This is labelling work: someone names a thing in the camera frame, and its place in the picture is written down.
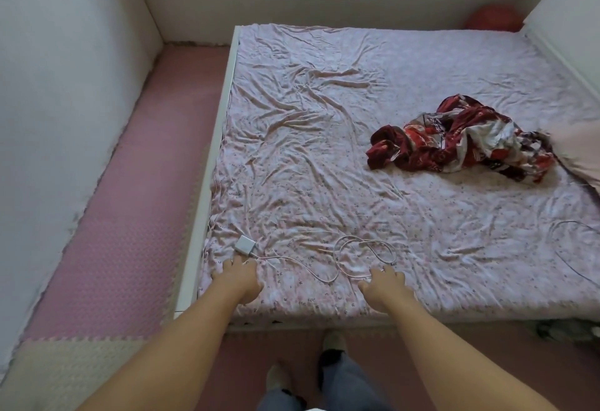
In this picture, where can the pale pink pillow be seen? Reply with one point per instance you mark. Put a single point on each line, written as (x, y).
(579, 153)

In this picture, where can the red patterned crumpled cloth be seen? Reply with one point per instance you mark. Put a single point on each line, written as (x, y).
(464, 138)

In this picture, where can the white bed frame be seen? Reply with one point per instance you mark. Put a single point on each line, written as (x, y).
(206, 181)

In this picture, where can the person's right forearm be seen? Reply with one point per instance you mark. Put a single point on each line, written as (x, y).
(450, 359)

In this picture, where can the white headboard panel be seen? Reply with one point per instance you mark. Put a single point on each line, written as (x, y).
(565, 7)

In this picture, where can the person's left fingers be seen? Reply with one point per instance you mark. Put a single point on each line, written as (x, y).
(236, 264)

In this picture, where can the person's grey jeans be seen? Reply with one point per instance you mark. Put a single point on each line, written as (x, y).
(347, 385)

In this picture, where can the person's left hand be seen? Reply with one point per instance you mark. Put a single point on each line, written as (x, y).
(236, 282)

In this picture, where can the person's right hand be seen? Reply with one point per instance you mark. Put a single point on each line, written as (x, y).
(385, 289)

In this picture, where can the pink floral bed sheet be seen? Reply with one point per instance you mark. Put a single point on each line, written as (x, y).
(356, 153)

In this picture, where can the person's shoe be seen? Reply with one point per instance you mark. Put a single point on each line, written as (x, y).
(279, 377)
(333, 341)

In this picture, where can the white charger adapter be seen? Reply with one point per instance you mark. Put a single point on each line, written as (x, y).
(244, 246)

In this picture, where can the red ball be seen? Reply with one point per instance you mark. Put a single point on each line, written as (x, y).
(494, 18)

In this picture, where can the person's left forearm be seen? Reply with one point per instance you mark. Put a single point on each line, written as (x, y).
(178, 354)

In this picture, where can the person's right shoe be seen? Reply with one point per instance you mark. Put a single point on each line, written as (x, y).
(333, 341)

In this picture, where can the person's left shoe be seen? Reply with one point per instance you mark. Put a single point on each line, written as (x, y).
(279, 377)

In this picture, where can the cream foam floor mat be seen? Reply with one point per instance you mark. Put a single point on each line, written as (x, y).
(61, 373)

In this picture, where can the person's right thumb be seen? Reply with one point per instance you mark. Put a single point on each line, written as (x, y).
(365, 287)

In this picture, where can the pink foam floor mat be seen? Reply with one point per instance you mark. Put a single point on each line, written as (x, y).
(136, 209)

